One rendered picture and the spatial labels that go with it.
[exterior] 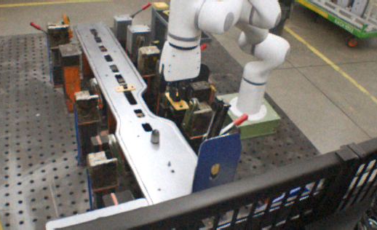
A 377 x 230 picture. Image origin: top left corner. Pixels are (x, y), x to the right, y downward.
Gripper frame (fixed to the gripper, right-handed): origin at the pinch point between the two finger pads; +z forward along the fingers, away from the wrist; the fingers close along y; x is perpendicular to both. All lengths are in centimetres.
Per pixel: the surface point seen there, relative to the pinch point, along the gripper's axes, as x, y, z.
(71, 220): 11.7, 34.1, 27.7
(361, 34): -202, -356, 102
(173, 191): 11.0, 3.4, 27.7
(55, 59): -104, 21, 41
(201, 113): -15.0, -18.1, 21.6
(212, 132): -0.5, -14.3, 18.3
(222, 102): -0.7, -16.1, 7.1
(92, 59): -75, 7, 28
